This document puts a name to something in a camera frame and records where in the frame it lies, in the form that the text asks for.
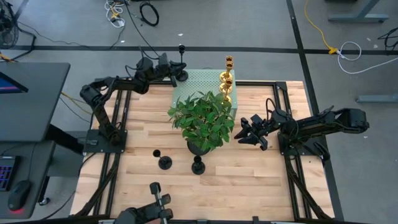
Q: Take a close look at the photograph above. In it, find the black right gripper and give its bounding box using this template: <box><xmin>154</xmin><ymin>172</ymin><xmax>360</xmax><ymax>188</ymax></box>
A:
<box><xmin>233</xmin><ymin>108</ymin><xmax>290</xmax><ymax>152</ymax></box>

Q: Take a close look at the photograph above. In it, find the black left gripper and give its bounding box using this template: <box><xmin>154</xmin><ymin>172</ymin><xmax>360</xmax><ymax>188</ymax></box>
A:
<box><xmin>154</xmin><ymin>52</ymin><xmax>188</xmax><ymax>89</ymax></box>

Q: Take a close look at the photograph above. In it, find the tall thin black candlestick holder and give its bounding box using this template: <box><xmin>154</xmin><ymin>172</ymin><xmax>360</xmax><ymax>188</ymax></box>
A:
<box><xmin>175</xmin><ymin>44</ymin><xmax>190</xmax><ymax>83</ymax></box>

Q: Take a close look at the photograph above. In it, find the tall slim gold candlestick holder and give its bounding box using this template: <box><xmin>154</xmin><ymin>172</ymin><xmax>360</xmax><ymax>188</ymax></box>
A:
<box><xmin>222</xmin><ymin>78</ymin><xmax>234</xmax><ymax>103</ymax></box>

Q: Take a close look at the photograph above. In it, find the short black candlestick holder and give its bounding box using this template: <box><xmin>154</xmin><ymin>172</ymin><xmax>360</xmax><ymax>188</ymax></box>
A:
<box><xmin>191</xmin><ymin>155</ymin><xmax>206</xmax><ymax>175</ymax></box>

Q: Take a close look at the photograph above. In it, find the medium black candlestick holder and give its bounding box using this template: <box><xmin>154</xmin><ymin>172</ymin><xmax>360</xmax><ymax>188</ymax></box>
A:
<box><xmin>152</xmin><ymin>149</ymin><xmax>173</xmax><ymax>170</ymax></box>

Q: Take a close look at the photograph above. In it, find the green perforated metal box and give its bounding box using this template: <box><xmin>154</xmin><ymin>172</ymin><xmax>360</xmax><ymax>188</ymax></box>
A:
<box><xmin>172</xmin><ymin>68</ymin><xmax>239</xmax><ymax>119</ymax></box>

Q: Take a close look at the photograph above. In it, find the potted green leafy plant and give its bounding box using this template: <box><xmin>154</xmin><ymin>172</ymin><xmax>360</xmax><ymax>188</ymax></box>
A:
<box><xmin>167</xmin><ymin>90</ymin><xmax>236</xmax><ymax>156</ymax></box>

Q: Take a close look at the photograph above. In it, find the grey desk foot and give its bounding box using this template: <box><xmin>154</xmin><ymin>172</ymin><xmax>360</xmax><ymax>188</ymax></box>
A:
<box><xmin>356</xmin><ymin>95</ymin><xmax>398</xmax><ymax>103</ymax></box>
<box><xmin>328</xmin><ymin>0</ymin><xmax>389</xmax><ymax>23</ymax></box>

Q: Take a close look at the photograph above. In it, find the grey desk top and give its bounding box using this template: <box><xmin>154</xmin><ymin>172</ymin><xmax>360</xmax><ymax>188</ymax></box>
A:
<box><xmin>0</xmin><ymin>62</ymin><xmax>71</xmax><ymax>143</ymax></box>

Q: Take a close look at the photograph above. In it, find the dark desk surface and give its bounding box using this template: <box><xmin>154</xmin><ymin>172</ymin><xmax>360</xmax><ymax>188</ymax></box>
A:
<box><xmin>0</xmin><ymin>141</ymin><xmax>56</xmax><ymax>220</ymax></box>

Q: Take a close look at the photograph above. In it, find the computer monitor screen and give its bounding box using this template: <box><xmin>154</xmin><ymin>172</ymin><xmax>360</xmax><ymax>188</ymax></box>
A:
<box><xmin>0</xmin><ymin>71</ymin><xmax>29</xmax><ymax>95</ymax></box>

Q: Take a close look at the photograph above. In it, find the black floor fan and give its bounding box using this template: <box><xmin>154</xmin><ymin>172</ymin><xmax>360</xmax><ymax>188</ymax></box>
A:
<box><xmin>0</xmin><ymin>0</ymin><xmax>20</xmax><ymax>50</ymax></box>

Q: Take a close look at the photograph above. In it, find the desk leg with caster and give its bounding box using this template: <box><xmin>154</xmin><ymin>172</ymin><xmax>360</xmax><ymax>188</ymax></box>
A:
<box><xmin>37</xmin><ymin>175</ymin><xmax>51</xmax><ymax>207</ymax></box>

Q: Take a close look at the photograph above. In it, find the black computer mouse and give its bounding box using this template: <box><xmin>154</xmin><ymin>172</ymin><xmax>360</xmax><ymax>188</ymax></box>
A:
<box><xmin>7</xmin><ymin>180</ymin><xmax>32</xmax><ymax>212</ymax></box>

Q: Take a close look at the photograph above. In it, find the backlit keyboard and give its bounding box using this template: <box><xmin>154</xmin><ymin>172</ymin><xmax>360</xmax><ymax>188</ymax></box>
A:
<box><xmin>0</xmin><ymin>155</ymin><xmax>19</xmax><ymax>192</ymax></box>

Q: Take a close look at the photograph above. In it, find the black aluminium table frame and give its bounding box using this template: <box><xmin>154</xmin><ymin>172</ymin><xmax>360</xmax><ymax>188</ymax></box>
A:
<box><xmin>89</xmin><ymin>77</ymin><xmax>345</xmax><ymax>224</ymax></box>

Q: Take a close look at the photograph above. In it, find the long black floor cable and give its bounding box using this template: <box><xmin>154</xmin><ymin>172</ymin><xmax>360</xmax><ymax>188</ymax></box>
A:
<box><xmin>123</xmin><ymin>0</ymin><xmax>162</xmax><ymax>62</ymax></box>

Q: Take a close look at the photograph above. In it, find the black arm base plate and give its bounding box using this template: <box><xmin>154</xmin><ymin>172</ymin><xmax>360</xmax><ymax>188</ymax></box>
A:
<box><xmin>277</xmin><ymin>130</ymin><xmax>330</xmax><ymax>162</ymax></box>
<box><xmin>83</xmin><ymin>129</ymin><xmax>128</xmax><ymax>154</ymax></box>

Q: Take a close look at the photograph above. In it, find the black coiled cable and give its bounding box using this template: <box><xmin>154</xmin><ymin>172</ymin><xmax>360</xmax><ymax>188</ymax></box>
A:
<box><xmin>139</xmin><ymin>1</ymin><xmax>160</xmax><ymax>27</ymax></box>

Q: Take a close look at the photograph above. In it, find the white cable bundle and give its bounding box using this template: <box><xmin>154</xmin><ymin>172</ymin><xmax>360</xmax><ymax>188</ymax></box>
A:
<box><xmin>104</xmin><ymin>0</ymin><xmax>127</xmax><ymax>29</ymax></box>

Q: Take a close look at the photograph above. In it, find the black cable bundle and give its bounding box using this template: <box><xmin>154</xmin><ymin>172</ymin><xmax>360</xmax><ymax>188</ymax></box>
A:
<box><xmin>74</xmin><ymin>152</ymin><xmax>122</xmax><ymax>217</ymax></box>
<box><xmin>284</xmin><ymin>155</ymin><xmax>332</xmax><ymax>220</ymax></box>

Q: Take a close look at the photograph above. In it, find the thin brown cable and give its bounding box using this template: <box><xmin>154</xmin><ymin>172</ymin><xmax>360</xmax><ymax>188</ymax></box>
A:
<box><xmin>59</xmin><ymin>91</ymin><xmax>93</xmax><ymax>114</ymax></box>

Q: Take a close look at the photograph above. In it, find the yellow extension cable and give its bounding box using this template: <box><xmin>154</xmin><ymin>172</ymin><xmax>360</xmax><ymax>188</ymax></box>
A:
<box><xmin>303</xmin><ymin>0</ymin><xmax>339</xmax><ymax>55</ymax></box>

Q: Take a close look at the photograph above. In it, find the white looped cable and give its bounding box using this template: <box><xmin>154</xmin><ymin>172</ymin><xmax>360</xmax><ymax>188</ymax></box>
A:
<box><xmin>337</xmin><ymin>41</ymin><xmax>398</xmax><ymax>75</ymax></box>

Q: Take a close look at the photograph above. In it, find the thin black fan cable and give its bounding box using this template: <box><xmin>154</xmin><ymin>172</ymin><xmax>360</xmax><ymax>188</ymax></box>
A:
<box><xmin>9</xmin><ymin>20</ymin><xmax>91</xmax><ymax>62</ymax></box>

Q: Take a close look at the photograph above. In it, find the black tangled cable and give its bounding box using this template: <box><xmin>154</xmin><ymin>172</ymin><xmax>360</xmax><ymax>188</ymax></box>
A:
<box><xmin>377</xmin><ymin>26</ymin><xmax>398</xmax><ymax>50</ymax></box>

